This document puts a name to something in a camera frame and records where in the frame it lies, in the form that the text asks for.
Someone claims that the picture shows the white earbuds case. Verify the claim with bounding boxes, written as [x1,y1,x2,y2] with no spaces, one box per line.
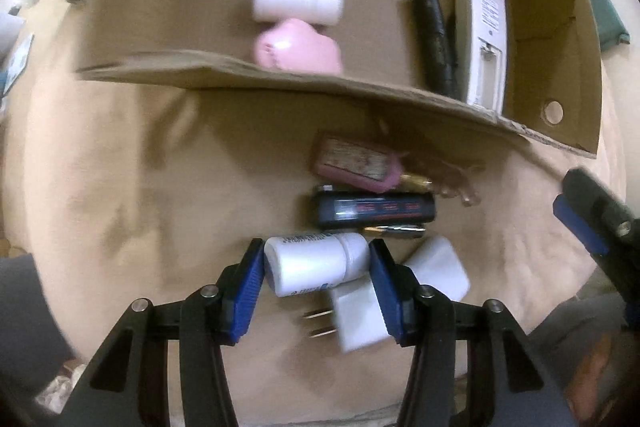
[404,235,471,301]

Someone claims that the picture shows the white wall charger plug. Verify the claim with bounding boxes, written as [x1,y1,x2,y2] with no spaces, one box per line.
[304,275,390,352]

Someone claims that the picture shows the gold black AA battery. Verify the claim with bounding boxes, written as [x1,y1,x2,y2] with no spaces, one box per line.
[361,225,426,239]

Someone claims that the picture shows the white pill bottle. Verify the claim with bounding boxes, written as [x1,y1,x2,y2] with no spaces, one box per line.
[264,232,370,297]

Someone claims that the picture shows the black labelled battery stick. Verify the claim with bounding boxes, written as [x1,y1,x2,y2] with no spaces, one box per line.
[310,190,437,230]

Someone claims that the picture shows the pink patterned small case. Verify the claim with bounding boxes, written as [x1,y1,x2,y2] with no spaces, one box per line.
[311,134,404,194]

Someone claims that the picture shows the black flashlight with strap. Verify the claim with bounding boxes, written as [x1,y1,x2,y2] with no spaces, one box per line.
[411,0,460,100]

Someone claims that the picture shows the pink plush coin purse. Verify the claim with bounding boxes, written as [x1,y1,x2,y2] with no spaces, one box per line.
[253,18,344,76]

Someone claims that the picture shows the person right hand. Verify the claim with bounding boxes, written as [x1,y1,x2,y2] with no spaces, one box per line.
[564,335,638,426]

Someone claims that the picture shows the teal cushion with orange stripe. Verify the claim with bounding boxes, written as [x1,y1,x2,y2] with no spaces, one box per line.
[590,0,631,51]

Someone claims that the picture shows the open cardboard box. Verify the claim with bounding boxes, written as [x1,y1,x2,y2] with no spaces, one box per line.
[74,0,604,158]

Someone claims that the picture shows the bathroom scale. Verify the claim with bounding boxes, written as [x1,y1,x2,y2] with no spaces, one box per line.
[1,34,35,98]

